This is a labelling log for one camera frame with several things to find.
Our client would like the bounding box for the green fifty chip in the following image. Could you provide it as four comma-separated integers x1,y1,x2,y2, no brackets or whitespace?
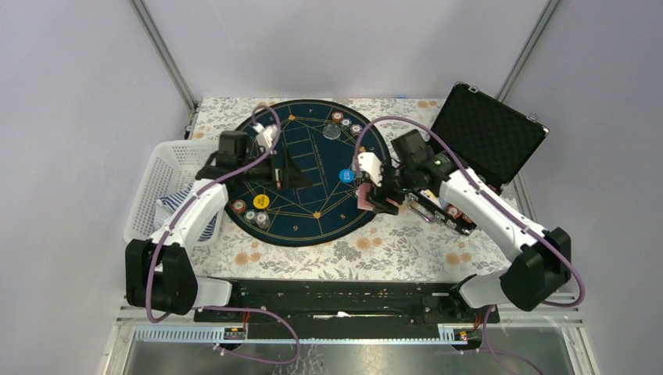
340,118,352,129

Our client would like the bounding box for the clear plastic disc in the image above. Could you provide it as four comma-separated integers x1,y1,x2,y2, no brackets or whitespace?
322,123,342,140

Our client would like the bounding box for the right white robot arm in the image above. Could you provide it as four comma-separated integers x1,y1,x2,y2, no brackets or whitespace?
353,130,577,322

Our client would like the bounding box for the black chip carrying case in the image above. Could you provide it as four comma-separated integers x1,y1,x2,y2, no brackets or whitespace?
409,82,549,235

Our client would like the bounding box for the red five chip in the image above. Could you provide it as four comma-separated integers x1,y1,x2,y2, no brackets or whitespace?
331,111,344,123
231,199,247,214

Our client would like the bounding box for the yellow dealer button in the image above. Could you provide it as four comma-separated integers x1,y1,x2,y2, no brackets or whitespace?
253,194,271,210

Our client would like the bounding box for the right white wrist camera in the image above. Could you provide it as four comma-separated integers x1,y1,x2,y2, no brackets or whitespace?
353,152,383,188

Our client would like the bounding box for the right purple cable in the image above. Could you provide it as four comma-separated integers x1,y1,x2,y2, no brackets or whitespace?
353,116,586,375

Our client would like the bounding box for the floral tablecloth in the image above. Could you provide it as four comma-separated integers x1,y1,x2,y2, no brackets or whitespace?
190,98,510,282

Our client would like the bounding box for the white plastic basket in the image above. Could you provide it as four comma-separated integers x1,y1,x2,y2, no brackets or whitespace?
123,141,217,243

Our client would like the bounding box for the red chip row in case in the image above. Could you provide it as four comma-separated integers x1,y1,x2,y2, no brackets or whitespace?
444,204,473,224

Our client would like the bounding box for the red card deck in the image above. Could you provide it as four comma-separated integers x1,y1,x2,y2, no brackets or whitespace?
356,183,375,212

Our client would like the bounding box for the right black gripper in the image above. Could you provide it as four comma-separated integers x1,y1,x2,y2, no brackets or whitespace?
365,160,416,216

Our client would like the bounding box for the round dark blue poker mat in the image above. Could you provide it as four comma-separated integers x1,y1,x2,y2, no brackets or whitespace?
224,99,376,247

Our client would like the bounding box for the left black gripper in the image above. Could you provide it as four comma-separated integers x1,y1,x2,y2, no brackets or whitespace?
238,146,313,190

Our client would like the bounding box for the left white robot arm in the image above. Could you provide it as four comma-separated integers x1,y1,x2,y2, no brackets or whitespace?
125,124,310,323

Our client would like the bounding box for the striped blue white cloth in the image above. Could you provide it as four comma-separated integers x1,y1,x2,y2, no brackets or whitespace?
152,184,218,243

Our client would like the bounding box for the blue dealer button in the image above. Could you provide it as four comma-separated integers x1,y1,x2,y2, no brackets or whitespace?
339,169,356,184

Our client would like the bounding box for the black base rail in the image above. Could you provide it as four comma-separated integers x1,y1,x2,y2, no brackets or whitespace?
194,279,500,341

